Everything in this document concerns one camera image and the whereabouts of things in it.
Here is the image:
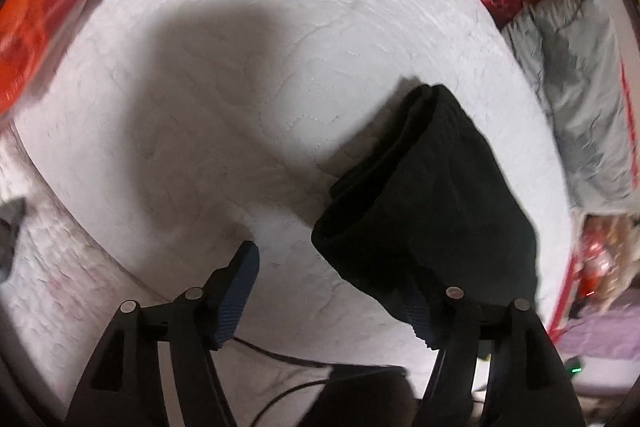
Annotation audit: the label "plastic bag of plush toys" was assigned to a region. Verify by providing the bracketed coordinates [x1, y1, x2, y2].
[575, 212, 640, 308]

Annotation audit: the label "black pants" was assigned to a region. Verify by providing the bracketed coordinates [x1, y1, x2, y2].
[311, 83, 543, 323]

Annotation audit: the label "black cable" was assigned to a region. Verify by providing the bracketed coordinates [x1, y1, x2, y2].
[220, 334, 406, 423]

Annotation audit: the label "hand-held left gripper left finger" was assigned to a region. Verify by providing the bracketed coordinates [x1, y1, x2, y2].
[65, 241, 261, 427]

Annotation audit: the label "grey floral pillow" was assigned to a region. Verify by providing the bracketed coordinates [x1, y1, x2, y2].
[501, 0, 638, 212]

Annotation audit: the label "white quilted bed cover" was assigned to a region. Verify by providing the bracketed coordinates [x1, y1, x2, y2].
[0, 0, 581, 427]

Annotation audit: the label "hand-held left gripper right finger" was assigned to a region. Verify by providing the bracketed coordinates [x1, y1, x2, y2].
[395, 278, 586, 427]

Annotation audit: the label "dark grey cloth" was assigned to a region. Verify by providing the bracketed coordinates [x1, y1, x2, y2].
[0, 197, 28, 283]

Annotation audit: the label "orange plastic bag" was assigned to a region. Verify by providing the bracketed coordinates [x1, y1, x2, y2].
[0, 0, 146, 118]

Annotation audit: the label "purple cloth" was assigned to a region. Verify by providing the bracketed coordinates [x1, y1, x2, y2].
[550, 307, 640, 363]

